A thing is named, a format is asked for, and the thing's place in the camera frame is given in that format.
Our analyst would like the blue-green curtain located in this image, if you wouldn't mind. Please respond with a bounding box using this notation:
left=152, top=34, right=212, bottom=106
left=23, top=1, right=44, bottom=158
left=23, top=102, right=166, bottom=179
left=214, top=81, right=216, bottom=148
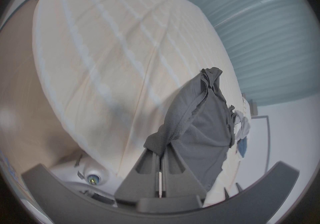
left=147, top=0, right=312, bottom=107

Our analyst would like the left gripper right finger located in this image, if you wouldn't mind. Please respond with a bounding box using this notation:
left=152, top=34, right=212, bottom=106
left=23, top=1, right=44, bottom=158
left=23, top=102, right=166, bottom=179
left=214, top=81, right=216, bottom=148
left=161, top=142, right=207, bottom=203

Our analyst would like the bed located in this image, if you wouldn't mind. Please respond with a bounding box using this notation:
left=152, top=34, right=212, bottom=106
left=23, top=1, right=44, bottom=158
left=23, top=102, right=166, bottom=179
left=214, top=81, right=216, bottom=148
left=32, top=0, right=272, bottom=210

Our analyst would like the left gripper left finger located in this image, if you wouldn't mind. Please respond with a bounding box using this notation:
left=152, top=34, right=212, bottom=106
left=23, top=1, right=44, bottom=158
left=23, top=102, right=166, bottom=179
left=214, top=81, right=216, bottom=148
left=114, top=148, right=160, bottom=204

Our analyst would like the pile of clothes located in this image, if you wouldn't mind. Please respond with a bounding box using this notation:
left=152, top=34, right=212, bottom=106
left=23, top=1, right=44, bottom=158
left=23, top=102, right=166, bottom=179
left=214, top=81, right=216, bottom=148
left=229, top=104, right=252, bottom=158

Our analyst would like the black T-shirt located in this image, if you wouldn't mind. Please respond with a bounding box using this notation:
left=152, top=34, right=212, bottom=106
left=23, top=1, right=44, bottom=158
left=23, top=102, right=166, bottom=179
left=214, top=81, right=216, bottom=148
left=144, top=67, right=237, bottom=192

